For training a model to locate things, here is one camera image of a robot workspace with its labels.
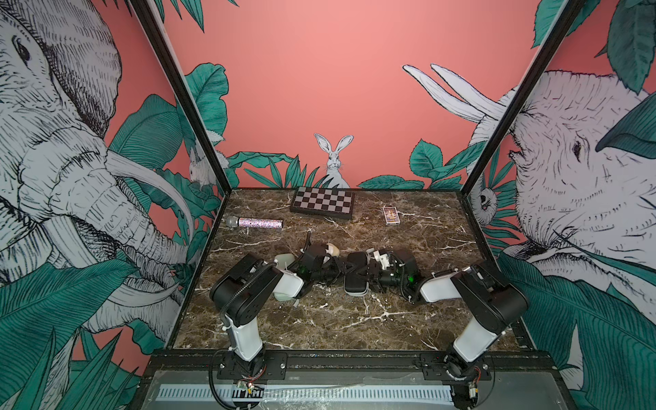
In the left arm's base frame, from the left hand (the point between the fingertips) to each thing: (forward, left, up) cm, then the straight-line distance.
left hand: (358, 266), depth 88 cm
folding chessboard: (+36, +12, -5) cm, 38 cm away
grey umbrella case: (-6, +1, +1) cm, 6 cm away
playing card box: (+27, -18, -6) cm, 33 cm away
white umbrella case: (+6, +9, +1) cm, 11 cm away
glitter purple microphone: (+24, +49, -3) cm, 55 cm away
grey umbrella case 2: (-13, +20, +18) cm, 30 cm away
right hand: (-3, +2, 0) cm, 4 cm away
